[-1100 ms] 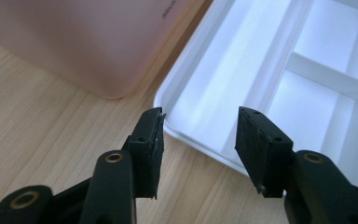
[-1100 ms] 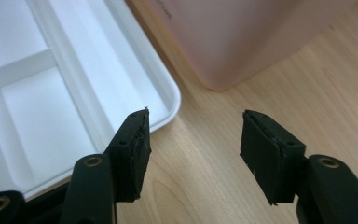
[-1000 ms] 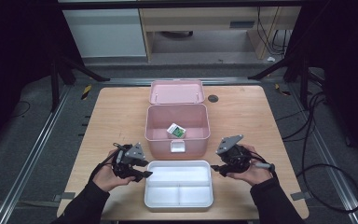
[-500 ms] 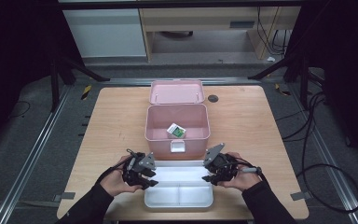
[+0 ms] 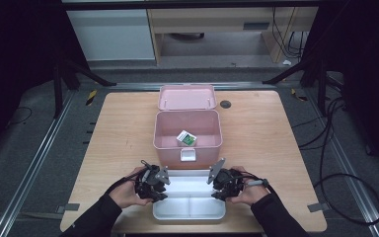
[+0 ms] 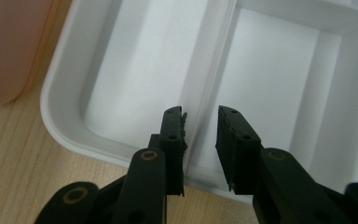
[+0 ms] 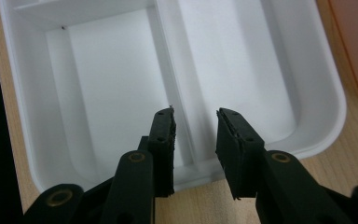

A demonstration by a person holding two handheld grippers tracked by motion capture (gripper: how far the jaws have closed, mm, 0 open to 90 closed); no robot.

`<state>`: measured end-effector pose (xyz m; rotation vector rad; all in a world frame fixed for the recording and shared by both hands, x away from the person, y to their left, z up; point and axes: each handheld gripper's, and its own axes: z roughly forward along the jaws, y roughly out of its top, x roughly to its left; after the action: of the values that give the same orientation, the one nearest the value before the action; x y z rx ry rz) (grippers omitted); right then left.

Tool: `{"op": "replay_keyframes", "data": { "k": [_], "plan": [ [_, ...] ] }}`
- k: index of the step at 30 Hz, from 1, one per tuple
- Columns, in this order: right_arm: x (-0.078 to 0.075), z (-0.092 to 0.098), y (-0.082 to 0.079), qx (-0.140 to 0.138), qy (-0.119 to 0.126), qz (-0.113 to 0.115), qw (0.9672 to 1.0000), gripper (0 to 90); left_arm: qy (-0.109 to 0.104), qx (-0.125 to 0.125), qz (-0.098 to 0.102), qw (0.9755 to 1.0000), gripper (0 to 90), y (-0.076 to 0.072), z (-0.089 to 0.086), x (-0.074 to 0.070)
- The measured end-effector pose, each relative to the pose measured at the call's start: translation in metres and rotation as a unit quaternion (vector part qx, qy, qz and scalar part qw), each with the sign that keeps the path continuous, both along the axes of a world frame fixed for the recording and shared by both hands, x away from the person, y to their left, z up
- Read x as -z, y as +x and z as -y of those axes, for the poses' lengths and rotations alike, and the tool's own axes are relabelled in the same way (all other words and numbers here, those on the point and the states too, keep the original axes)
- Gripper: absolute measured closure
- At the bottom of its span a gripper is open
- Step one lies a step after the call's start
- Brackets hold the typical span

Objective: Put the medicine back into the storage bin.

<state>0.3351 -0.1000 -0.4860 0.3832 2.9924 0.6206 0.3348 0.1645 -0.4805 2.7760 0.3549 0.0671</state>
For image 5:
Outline grey tape strip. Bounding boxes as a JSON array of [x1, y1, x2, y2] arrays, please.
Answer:
[[55, 202, 81, 214], [307, 201, 330, 213]]

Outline black floor cables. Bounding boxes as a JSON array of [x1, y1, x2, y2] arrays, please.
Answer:
[[290, 96, 347, 156]]

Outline white divided tray insert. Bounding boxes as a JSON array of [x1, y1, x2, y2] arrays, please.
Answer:
[[151, 169, 227, 221]]

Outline yellow black tape marker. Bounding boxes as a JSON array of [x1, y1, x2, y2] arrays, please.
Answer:
[[290, 88, 309, 102], [85, 89, 99, 107]]

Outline thin black floor cable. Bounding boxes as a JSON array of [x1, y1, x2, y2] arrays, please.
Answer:
[[6, 106, 34, 129]]

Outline white cabinet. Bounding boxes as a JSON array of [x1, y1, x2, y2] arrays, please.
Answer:
[[66, 9, 156, 62]]

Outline small green white carton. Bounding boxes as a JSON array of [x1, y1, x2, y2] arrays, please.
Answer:
[[176, 129, 198, 148]]

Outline aluminium cross rail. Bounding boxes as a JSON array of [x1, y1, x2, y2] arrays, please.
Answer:
[[108, 81, 278, 92]]

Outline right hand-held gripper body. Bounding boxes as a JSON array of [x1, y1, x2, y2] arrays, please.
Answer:
[[205, 157, 247, 199]]

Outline aluminium floor rail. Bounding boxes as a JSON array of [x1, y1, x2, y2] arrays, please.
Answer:
[[0, 90, 77, 237], [303, 88, 379, 237]]

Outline black cables under desk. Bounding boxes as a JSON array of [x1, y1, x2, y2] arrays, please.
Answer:
[[270, 7, 308, 60]]

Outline person's left hand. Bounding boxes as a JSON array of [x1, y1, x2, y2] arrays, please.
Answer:
[[109, 166, 154, 209]]

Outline person's right hand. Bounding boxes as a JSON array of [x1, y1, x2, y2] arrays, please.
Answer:
[[224, 165, 271, 207]]

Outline left hand-held gripper cable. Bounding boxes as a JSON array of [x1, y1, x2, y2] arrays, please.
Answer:
[[104, 159, 153, 196]]

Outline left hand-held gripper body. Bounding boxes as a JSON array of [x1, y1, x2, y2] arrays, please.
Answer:
[[133, 159, 172, 200]]

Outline black metal stand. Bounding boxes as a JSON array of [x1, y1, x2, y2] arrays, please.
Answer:
[[52, 58, 117, 119], [262, 58, 344, 117]]

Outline right hand-held gripper cable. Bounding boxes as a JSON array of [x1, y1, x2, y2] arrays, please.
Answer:
[[231, 169, 379, 227]]

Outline pink storage box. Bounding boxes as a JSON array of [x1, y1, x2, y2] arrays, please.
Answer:
[[153, 84, 224, 170]]

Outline hand-held gripper cable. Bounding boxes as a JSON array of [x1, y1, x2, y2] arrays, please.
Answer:
[[231, 169, 379, 227], [104, 159, 153, 196]]

